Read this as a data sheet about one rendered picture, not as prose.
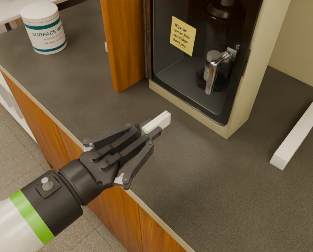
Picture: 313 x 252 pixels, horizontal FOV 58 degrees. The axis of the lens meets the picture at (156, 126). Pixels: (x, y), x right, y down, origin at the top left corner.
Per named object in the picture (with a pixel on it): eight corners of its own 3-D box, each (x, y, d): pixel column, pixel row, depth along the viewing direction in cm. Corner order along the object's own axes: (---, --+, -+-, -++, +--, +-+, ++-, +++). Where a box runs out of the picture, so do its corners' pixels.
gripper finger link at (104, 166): (97, 164, 48) (102, 169, 47) (146, 130, 53) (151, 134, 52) (100, 176, 51) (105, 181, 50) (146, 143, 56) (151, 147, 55)
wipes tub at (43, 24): (55, 33, 118) (45, -2, 107) (73, 46, 112) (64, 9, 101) (27, 46, 112) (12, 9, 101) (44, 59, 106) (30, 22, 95)
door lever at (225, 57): (223, 87, 68) (215, 82, 69) (232, 54, 61) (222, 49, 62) (210, 98, 66) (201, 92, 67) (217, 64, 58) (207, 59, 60)
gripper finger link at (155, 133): (139, 139, 53) (150, 149, 51) (158, 125, 55) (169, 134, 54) (139, 144, 54) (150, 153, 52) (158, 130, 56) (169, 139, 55)
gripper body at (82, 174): (79, 196, 42) (126, 160, 46) (49, 162, 46) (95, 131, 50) (87, 217, 47) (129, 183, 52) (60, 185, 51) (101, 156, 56)
